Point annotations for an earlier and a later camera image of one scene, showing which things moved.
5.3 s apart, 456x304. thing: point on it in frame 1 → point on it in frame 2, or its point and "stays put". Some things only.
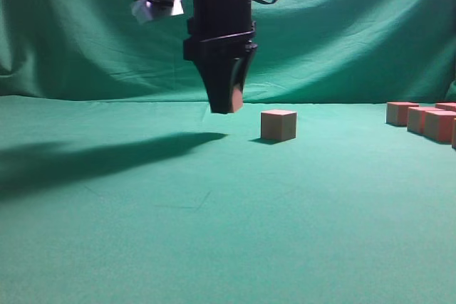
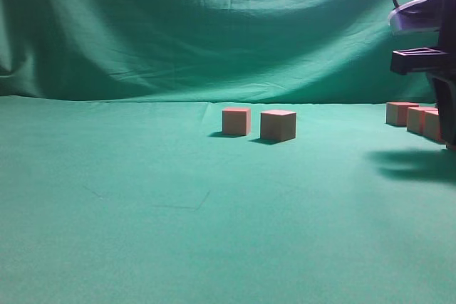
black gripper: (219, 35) → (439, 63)
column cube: (397, 112) stays put
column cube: (439, 124) stays put
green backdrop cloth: (334, 31) stays put
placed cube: (237, 100) → (236, 121)
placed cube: (278, 124) stays put
